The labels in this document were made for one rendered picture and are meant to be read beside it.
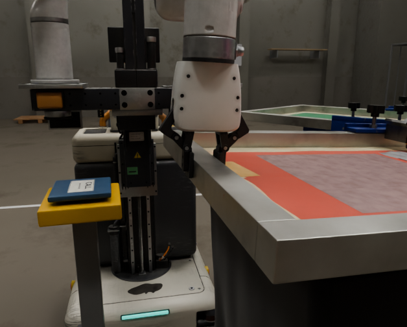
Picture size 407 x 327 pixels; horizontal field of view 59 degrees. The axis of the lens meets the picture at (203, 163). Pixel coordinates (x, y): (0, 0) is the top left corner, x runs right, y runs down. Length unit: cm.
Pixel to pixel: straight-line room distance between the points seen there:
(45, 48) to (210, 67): 62
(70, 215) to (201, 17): 36
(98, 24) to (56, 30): 963
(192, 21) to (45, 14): 61
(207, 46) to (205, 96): 7
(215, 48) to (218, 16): 4
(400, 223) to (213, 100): 29
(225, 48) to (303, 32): 1139
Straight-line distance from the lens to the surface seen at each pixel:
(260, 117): 166
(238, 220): 36
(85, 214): 62
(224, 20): 51
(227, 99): 52
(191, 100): 51
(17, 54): 1095
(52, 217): 62
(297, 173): 64
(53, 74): 105
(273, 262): 30
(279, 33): 1157
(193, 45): 51
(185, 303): 155
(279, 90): 1153
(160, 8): 60
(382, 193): 59
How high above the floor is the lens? 116
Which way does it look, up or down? 14 degrees down
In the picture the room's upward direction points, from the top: straight up
